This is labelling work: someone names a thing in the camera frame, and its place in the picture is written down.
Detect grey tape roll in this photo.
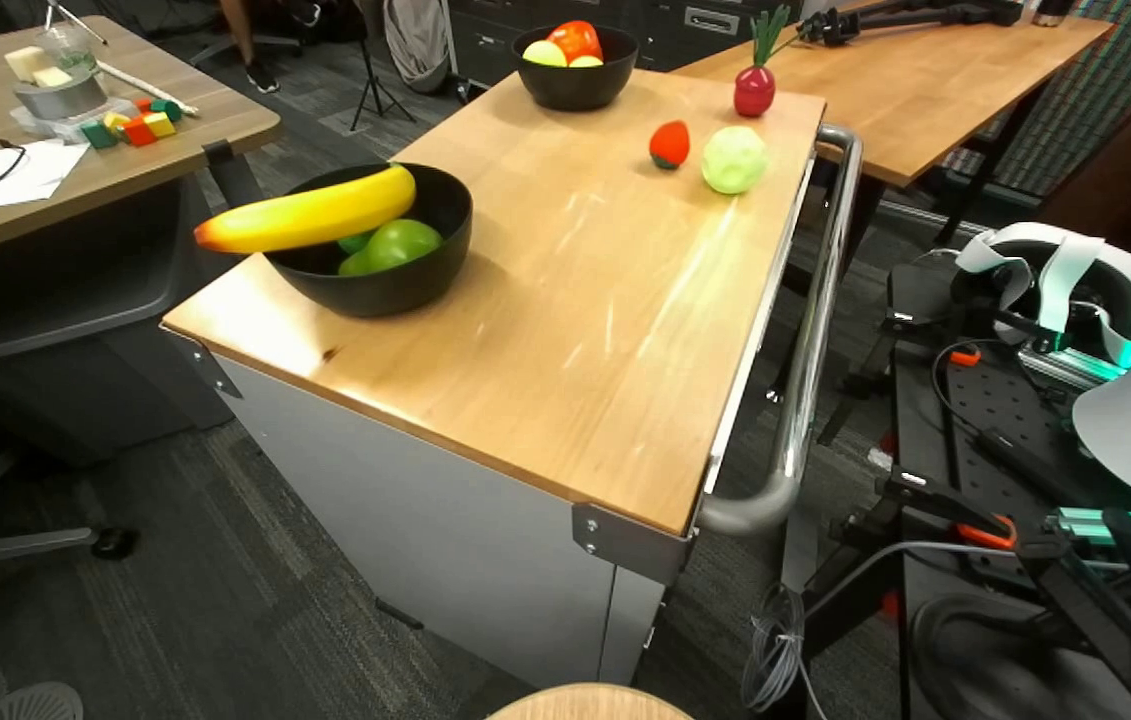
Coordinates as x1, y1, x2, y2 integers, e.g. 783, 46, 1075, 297
13, 72, 110, 122

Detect cream foam blocks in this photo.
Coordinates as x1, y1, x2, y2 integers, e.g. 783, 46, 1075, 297
4, 45, 75, 89

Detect white cabinet cart wooden top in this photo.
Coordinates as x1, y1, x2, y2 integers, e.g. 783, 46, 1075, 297
161, 68, 864, 691

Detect person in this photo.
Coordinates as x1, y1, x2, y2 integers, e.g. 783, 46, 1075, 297
219, 0, 282, 97

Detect white paper sheet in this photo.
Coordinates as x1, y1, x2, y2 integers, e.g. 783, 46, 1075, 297
0, 139, 90, 218

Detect yellow toy banana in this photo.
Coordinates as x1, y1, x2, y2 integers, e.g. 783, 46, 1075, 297
193, 165, 418, 255

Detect light green toy cabbage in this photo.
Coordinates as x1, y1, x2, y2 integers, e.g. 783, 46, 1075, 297
701, 125, 769, 196

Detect grey bag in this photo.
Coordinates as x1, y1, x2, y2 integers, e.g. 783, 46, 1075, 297
382, 0, 453, 95

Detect green toy apple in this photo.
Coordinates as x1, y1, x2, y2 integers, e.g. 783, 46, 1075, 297
338, 219, 444, 277

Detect red toy strawberry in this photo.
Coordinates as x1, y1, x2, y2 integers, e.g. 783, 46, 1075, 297
649, 120, 691, 171

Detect black clamp orange handle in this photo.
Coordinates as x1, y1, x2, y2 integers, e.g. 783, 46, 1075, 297
873, 466, 1023, 559

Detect large black bowl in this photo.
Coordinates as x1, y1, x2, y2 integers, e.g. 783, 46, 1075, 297
265, 163, 474, 319

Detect black folded tripod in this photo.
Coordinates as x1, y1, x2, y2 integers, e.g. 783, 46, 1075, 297
796, 0, 1025, 49

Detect coil of grey cable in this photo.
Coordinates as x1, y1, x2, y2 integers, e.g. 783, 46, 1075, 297
739, 584, 808, 714

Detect clear plastic tray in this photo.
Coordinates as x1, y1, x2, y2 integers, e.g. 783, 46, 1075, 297
9, 97, 142, 143

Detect round wooden stool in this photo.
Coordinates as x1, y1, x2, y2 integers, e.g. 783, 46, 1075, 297
484, 683, 695, 720

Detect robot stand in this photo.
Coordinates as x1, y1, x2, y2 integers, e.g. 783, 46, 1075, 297
793, 255, 1131, 720

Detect clear plastic cup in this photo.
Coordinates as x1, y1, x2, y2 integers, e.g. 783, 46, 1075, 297
37, 22, 99, 77

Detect red orange toy fruit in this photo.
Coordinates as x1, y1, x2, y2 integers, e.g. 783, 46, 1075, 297
547, 20, 604, 64

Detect white headset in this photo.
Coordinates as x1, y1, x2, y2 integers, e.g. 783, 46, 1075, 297
954, 222, 1131, 371

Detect wooden table black legs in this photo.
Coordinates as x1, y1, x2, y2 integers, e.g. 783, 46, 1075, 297
670, 0, 1117, 251

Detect red toy radish green leaves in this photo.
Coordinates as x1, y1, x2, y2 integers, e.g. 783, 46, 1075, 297
733, 5, 793, 119

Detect small black bowl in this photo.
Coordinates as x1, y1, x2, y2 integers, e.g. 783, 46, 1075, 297
511, 24, 641, 112

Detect white stick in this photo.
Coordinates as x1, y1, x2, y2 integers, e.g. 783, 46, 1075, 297
95, 59, 200, 117

